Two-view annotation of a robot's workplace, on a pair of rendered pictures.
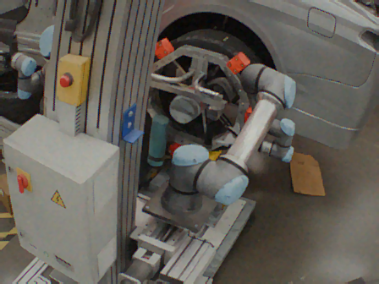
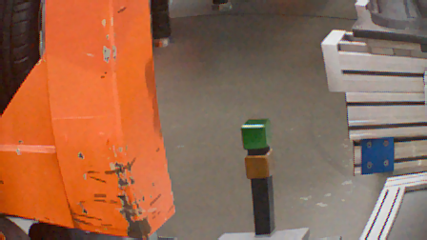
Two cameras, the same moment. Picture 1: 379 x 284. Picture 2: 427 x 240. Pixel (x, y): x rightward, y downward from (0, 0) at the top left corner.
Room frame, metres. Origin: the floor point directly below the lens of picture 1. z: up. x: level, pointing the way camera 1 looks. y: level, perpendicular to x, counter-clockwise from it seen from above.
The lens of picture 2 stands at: (1.84, 2.29, 1.17)
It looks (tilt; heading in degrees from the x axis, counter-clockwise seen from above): 16 degrees down; 273
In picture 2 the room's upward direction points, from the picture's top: 8 degrees counter-clockwise
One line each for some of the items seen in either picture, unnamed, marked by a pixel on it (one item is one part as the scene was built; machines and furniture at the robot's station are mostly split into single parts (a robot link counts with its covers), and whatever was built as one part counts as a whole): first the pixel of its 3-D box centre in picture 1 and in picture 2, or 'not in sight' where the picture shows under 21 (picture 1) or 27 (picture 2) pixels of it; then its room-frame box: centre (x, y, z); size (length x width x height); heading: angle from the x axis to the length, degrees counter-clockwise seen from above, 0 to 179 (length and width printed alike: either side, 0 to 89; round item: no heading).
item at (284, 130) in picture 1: (282, 131); not in sight; (1.83, -0.40, 0.95); 0.11 x 0.08 x 0.11; 60
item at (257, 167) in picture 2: not in sight; (260, 164); (1.89, 0.51, 0.59); 0.04 x 0.04 x 0.04; 72
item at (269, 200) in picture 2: not in sight; (261, 184); (1.89, 0.51, 0.55); 0.03 x 0.03 x 0.21; 72
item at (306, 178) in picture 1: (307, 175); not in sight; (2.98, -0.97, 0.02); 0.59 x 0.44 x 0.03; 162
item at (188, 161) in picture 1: (190, 166); not in sight; (1.39, -0.02, 0.98); 0.13 x 0.12 x 0.14; 60
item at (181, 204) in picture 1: (184, 193); not in sight; (1.39, -0.01, 0.87); 0.15 x 0.15 x 0.10
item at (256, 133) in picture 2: not in sight; (256, 133); (1.89, 0.51, 0.64); 0.04 x 0.04 x 0.04; 72
